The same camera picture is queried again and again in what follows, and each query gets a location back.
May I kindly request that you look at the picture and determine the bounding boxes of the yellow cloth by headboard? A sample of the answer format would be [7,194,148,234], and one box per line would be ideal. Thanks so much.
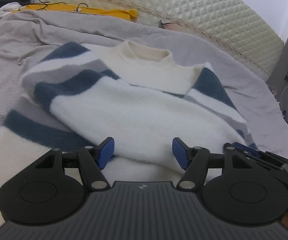
[13,2,139,22]

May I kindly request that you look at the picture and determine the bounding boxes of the cluttered items on nightstand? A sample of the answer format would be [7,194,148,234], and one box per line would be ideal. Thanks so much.
[271,89,287,120]

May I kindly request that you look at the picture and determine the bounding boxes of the white blue striped sweater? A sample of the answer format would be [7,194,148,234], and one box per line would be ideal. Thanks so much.
[0,40,254,226]

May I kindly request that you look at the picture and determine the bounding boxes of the cream quilted headboard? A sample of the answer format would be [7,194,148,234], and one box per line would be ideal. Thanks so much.
[48,0,284,80]

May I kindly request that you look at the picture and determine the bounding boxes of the white charger cable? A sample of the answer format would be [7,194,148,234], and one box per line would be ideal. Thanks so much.
[279,78,288,111]

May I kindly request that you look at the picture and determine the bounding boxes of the grey bed sheet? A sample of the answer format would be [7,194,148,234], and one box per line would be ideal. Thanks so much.
[0,10,288,158]

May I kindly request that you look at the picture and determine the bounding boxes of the pink pillow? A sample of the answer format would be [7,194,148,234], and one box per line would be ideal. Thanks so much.
[161,20,186,32]

